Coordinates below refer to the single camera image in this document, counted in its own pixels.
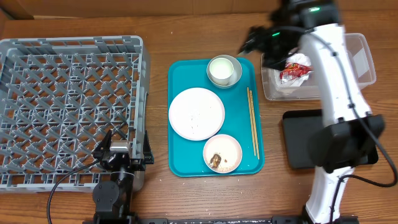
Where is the white cup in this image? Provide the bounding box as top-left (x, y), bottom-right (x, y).
top-left (209, 58), bottom-right (234, 85)

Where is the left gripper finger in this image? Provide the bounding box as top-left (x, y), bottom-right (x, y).
top-left (142, 131), bottom-right (154, 164)
top-left (93, 129), bottom-right (113, 160)

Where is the brown food scrap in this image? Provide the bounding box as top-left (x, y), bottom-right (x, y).
top-left (210, 153), bottom-right (221, 169)

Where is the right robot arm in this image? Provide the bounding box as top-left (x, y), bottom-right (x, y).
top-left (239, 1), bottom-right (384, 223)

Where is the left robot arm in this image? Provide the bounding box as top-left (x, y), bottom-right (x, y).
top-left (92, 130), bottom-right (154, 224)

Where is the teal serving tray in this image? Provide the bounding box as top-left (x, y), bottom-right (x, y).
top-left (168, 57), bottom-right (265, 177)

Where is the large white plate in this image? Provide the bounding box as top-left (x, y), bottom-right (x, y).
top-left (169, 87), bottom-right (225, 141)

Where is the white napkin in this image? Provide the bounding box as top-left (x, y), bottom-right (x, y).
top-left (273, 53), bottom-right (313, 88)

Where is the red snack wrapper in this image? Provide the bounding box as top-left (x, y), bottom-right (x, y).
top-left (279, 62), bottom-right (312, 82)

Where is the clear plastic waste bin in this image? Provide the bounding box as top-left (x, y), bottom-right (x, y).
top-left (261, 33), bottom-right (376, 101)

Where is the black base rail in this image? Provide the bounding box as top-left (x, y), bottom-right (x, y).
top-left (82, 214), bottom-right (360, 224)

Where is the black rectangular tray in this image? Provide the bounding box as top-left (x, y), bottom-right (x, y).
top-left (282, 110), bottom-right (379, 174)

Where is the small pink plate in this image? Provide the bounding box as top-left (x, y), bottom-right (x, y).
top-left (203, 134), bottom-right (243, 174)

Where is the grey dishwasher rack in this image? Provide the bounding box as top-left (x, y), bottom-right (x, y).
top-left (1, 35), bottom-right (150, 193)

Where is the grey-white bowl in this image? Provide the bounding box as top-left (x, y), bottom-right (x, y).
top-left (206, 55), bottom-right (243, 89)

